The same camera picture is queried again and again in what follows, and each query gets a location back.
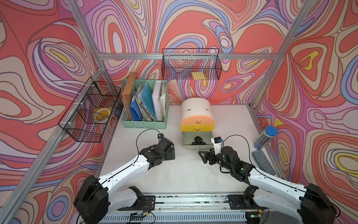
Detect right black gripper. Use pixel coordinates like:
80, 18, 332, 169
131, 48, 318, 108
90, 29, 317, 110
199, 147, 233, 172

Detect green bottom drawer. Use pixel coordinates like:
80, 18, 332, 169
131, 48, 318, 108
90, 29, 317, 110
181, 132, 214, 151

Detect black oblong earphone case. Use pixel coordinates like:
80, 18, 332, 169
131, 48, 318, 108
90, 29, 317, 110
194, 136, 203, 144

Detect yellow drawer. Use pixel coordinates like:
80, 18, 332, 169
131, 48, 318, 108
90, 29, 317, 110
180, 124, 215, 132

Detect white three-drawer cabinet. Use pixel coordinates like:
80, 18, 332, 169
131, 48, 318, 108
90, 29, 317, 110
181, 98, 214, 120

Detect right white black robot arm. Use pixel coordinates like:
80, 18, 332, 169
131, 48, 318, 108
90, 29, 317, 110
198, 146, 339, 224

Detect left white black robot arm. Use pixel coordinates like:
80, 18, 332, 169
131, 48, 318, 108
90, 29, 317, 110
73, 137, 175, 224

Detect white binder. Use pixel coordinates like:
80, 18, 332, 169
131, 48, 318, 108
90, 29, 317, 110
152, 80, 163, 121

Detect blue folder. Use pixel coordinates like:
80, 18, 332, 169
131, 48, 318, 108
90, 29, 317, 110
130, 96, 143, 121

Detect green file organizer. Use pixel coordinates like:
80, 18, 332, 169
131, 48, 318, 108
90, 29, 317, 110
122, 79, 169, 129

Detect blue-capped clear tube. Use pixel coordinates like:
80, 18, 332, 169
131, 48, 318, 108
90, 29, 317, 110
253, 126, 278, 150

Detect teal folder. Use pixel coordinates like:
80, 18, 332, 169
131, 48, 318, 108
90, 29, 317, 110
138, 82, 155, 121

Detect brown folder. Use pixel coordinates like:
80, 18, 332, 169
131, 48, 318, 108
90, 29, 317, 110
122, 72, 136, 120

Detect yellow tape roll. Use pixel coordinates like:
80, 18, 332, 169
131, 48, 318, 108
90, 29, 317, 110
93, 108, 112, 123

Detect yellow sticky note pad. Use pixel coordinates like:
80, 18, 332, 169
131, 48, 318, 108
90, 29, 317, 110
191, 71, 207, 80

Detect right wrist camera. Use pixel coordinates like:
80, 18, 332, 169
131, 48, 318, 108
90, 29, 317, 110
211, 137, 223, 155

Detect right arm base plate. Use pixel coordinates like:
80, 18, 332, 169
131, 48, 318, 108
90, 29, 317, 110
225, 195, 261, 210

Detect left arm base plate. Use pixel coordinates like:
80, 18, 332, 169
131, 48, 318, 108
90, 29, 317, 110
118, 195, 156, 211

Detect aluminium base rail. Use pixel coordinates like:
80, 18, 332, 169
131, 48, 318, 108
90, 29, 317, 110
75, 191, 311, 224

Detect rear black wire basket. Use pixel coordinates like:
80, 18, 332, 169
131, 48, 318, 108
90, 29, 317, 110
162, 47, 222, 81

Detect black wire basket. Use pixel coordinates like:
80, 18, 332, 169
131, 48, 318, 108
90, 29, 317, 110
162, 47, 222, 81
58, 77, 123, 143

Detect left black wire basket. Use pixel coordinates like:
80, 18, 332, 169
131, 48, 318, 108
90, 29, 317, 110
58, 77, 123, 143

